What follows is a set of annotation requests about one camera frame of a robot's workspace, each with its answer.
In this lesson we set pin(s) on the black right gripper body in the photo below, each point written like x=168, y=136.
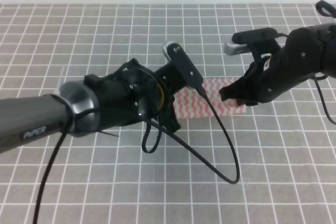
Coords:
x=268, y=79

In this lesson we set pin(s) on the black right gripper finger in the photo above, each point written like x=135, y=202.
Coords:
x=236, y=90
x=241, y=102

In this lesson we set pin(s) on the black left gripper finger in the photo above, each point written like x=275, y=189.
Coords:
x=170, y=119

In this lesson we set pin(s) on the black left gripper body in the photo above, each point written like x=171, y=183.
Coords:
x=135, y=92

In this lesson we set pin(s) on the pink white wavy striped towel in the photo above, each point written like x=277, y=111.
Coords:
x=189, y=104

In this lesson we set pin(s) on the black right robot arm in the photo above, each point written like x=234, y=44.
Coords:
x=318, y=41

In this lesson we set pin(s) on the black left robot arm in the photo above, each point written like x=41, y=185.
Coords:
x=93, y=104

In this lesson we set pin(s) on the grey grid tablecloth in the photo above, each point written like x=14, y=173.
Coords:
x=286, y=148

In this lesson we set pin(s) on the right wrist camera black silver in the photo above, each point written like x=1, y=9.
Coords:
x=258, y=42

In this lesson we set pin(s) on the wrist camera black silver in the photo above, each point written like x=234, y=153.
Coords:
x=258, y=42
x=179, y=72

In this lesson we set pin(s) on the left wrist camera black silver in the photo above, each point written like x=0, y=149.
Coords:
x=179, y=72

